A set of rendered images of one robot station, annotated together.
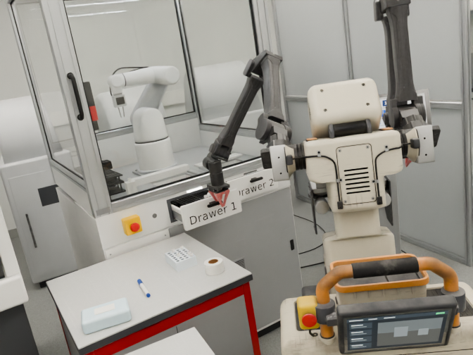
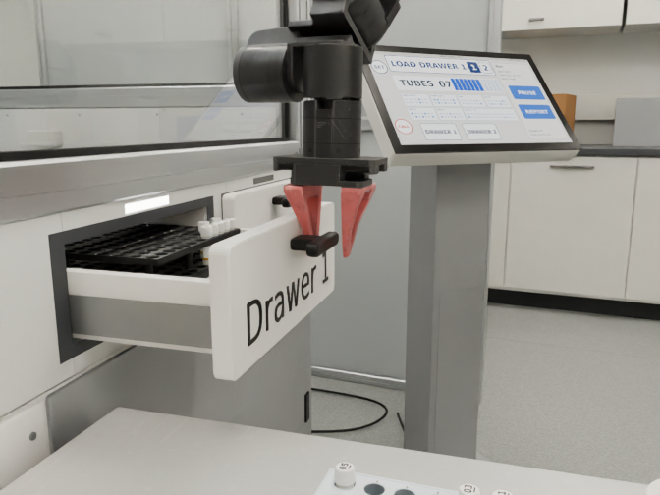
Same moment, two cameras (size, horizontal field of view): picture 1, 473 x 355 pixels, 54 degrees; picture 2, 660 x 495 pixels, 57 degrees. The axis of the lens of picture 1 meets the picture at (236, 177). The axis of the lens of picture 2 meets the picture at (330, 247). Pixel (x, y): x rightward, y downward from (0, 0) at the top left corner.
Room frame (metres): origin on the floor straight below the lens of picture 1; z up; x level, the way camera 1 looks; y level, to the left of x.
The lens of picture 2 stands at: (1.50, 0.51, 1.02)
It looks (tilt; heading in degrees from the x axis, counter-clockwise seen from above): 11 degrees down; 315
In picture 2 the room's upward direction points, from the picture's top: straight up
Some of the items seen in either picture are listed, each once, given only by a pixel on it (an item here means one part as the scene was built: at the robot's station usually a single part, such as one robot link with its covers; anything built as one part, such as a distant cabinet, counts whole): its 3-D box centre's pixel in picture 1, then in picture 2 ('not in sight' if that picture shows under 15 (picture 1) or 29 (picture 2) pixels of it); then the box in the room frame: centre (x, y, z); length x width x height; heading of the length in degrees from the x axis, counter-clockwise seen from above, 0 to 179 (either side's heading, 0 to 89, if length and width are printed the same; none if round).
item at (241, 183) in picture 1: (253, 184); (270, 220); (2.22, -0.08, 0.87); 0.29 x 0.02 x 0.11; 119
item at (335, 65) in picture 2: (215, 166); (327, 74); (1.93, 0.08, 1.07); 0.07 x 0.06 x 0.07; 18
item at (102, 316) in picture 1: (105, 315); not in sight; (1.33, 0.48, 0.78); 0.15 x 0.10 x 0.04; 107
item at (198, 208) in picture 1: (212, 208); (286, 273); (1.94, 0.13, 0.87); 0.29 x 0.02 x 0.11; 119
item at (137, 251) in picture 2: (192, 201); (113, 264); (2.12, 0.23, 0.87); 0.22 x 0.18 x 0.06; 29
